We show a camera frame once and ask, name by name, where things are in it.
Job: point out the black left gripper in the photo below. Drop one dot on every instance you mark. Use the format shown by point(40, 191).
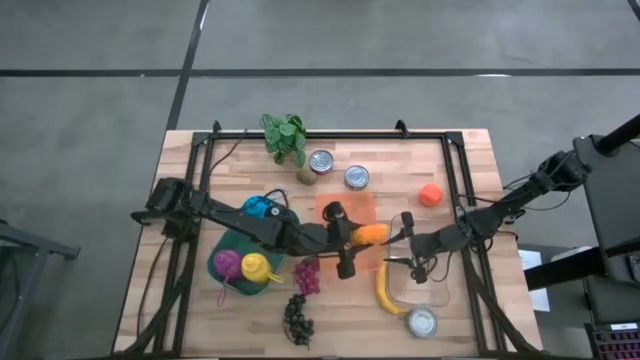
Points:
point(342, 235)

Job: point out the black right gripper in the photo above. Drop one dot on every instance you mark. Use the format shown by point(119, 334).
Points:
point(430, 245)

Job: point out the orange toy carrot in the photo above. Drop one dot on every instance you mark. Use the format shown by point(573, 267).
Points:
point(372, 234)

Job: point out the clear bottle black lid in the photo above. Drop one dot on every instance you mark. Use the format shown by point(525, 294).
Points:
point(273, 211)

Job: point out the yellow squeeze bottle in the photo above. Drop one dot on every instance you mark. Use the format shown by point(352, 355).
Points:
point(256, 267)

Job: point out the blue squeeze bottle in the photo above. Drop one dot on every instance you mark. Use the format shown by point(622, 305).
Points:
point(255, 206)

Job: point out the purple squeeze bottle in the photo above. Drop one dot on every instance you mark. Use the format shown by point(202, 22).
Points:
point(227, 265)

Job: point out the teal plastic bin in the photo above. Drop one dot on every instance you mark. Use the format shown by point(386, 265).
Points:
point(222, 241)

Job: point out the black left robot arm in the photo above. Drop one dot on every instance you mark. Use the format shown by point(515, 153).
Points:
point(240, 225)

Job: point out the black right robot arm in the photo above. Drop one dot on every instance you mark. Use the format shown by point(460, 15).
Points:
point(500, 210)

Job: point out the orange translucent plastic bin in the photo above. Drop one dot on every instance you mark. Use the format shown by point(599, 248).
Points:
point(350, 205)

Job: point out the yellow toy banana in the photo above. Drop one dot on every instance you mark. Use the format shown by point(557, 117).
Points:
point(382, 292)

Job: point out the clear plastic bin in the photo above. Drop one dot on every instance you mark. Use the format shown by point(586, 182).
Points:
point(430, 290)

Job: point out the silver tin can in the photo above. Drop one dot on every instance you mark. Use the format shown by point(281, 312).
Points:
point(357, 177)

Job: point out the round orange toy fruit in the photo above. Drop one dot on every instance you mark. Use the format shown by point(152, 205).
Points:
point(431, 196)

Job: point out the red toy grape bunch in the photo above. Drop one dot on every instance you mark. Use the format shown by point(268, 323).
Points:
point(307, 277)

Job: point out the tin can pale lid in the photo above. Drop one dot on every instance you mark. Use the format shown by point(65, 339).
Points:
point(423, 322)

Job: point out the brown kiwi fruit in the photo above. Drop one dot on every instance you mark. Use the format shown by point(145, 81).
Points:
point(307, 177)

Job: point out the tin can red label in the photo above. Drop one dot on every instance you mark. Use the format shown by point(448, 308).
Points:
point(321, 162)

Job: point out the black toy grape bunch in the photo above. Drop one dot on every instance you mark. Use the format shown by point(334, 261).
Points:
point(299, 322)

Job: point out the artificial striped green plant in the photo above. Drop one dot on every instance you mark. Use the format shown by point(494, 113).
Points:
point(285, 132)

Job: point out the white paper sheet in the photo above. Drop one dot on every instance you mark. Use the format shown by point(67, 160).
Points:
point(540, 300)

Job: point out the black equipment cart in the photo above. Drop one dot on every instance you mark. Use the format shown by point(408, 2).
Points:
point(615, 200)

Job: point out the plastic compartment organizer box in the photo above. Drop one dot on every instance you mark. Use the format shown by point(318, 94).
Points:
point(615, 342)

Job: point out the grey metal stand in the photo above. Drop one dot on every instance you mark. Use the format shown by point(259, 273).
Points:
point(55, 248)

